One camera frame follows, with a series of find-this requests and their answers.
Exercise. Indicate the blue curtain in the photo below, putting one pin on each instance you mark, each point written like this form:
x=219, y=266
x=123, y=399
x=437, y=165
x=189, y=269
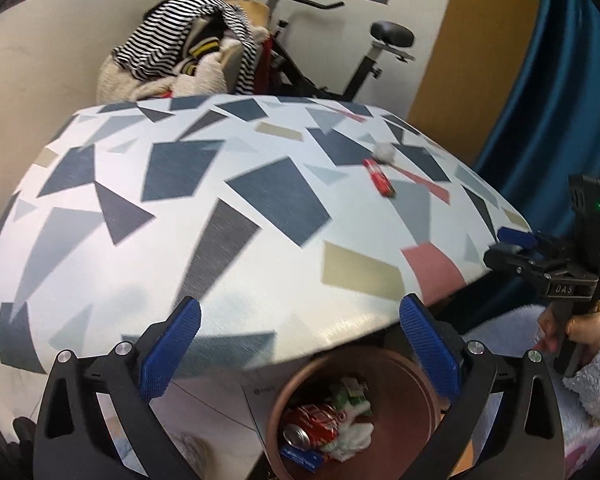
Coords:
x=545, y=85

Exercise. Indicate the black exercise bike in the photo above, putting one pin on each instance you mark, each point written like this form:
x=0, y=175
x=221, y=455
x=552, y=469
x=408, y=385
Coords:
x=365, y=70

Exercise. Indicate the green and white wrapper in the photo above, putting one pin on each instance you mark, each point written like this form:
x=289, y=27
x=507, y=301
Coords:
x=347, y=395

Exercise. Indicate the crushed red soda can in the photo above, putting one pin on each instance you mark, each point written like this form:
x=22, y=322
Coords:
x=315, y=422

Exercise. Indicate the dark object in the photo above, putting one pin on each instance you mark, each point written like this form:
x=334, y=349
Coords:
x=24, y=437

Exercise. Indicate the brown round waste bin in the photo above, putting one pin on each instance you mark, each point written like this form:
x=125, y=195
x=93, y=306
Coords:
x=405, y=375

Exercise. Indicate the red cloth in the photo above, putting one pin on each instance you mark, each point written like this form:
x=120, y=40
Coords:
x=265, y=60

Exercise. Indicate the dark jacket with yellow stripes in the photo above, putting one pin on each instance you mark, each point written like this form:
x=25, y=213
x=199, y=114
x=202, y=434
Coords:
x=202, y=47

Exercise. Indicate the black and white striped cloth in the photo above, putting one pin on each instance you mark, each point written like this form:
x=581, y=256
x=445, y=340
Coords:
x=165, y=25

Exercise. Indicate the small white tissue ball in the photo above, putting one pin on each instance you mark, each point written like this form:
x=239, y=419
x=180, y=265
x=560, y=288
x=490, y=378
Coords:
x=385, y=152

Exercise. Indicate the wooden chair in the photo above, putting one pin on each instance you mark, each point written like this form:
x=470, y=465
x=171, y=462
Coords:
x=257, y=12

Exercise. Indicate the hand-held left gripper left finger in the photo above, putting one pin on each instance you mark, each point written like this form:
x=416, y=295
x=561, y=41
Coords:
x=172, y=347

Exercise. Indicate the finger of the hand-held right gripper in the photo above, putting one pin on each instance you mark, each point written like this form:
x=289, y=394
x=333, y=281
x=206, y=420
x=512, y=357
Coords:
x=515, y=237
x=510, y=259

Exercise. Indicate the person's right hand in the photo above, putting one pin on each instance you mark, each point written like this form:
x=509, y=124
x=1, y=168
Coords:
x=587, y=330

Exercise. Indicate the blue ice cream box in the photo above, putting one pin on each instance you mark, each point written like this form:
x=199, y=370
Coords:
x=300, y=458

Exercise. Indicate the cream fleece coat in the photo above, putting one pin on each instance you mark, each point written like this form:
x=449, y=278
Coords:
x=117, y=80

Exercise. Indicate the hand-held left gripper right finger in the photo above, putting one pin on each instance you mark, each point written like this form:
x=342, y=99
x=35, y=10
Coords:
x=427, y=347

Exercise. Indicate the white paper bag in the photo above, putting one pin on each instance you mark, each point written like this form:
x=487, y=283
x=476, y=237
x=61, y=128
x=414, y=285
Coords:
x=352, y=437

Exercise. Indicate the geometric patterned tablecloth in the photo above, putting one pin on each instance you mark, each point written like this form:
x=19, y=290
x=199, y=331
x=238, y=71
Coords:
x=180, y=240

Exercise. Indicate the slim red packet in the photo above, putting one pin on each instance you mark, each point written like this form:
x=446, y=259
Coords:
x=380, y=178

